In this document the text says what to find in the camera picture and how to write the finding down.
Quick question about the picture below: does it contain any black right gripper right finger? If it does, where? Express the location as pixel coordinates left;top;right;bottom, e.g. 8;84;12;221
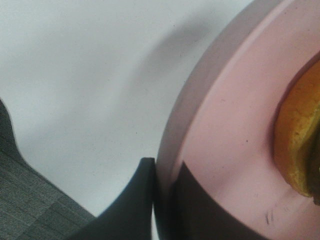
154;163;255;240

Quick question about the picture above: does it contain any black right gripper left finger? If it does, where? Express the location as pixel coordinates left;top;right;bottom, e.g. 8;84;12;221
69;157;156;240

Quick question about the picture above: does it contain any pink round plate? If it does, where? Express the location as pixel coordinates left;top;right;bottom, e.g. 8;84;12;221
156;0;320;240

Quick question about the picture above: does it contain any burger with lettuce and cheese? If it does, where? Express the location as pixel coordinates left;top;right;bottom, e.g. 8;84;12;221
273;61;320;205

